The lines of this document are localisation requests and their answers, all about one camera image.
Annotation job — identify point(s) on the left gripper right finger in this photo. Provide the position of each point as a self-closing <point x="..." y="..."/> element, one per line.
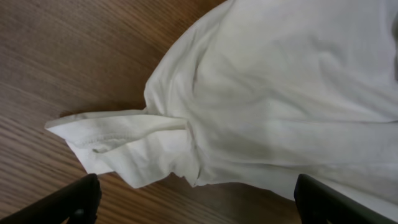
<point x="318" y="203"/>

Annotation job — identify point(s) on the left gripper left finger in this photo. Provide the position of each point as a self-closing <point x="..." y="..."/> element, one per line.
<point x="76" y="203"/>

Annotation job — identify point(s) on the white t-shirt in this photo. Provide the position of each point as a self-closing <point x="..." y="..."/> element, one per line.
<point x="259" y="92"/>

